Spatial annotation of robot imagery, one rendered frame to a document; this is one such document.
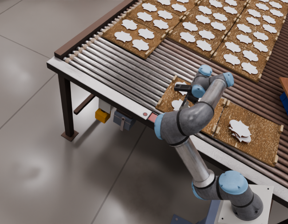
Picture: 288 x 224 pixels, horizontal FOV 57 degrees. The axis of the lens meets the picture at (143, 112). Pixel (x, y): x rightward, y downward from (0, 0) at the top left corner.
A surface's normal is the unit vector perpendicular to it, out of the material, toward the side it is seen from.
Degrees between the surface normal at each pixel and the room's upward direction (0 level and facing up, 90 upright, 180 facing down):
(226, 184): 39
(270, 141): 0
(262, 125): 0
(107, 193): 0
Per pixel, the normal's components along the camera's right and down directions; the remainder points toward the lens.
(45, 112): 0.17, -0.59
